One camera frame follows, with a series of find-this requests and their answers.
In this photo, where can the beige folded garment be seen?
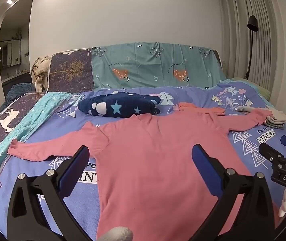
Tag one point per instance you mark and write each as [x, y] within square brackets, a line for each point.
[278, 119]

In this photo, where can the teal quilted blanket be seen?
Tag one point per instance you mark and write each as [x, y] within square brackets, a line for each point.
[40, 108]

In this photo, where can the pink long-sleeve shirt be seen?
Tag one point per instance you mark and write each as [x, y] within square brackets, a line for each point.
[158, 155]

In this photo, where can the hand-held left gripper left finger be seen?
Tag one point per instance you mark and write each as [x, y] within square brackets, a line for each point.
[75, 161]

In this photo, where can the small grey garment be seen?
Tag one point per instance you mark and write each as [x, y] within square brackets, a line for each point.
[245, 109]

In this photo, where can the beige clothes pile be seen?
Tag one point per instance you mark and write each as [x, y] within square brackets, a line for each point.
[41, 72]

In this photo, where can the black floor lamp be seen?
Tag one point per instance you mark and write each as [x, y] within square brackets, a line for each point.
[253, 23]

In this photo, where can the purple printed bedspread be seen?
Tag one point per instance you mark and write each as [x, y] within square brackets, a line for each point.
[45, 129]

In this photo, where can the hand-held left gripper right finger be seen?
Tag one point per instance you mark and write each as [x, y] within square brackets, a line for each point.
[205, 170]

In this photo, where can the person's left hand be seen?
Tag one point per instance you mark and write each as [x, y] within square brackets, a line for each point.
[119, 234]

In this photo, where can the navy star print fleece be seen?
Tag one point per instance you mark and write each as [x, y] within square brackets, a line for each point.
[117, 106]

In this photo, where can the person's right hand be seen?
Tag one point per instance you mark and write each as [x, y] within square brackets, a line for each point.
[285, 203]

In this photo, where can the navy deer print cushion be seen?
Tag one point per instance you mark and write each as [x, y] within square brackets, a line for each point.
[5, 120]
[70, 70]

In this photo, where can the teal heart print sheet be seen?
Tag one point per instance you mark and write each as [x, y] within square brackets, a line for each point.
[158, 67]

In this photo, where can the blue fluffy blanket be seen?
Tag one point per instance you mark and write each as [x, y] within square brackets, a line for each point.
[17, 90]

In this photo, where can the white pleated curtain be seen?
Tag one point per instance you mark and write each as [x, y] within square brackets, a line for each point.
[270, 55]

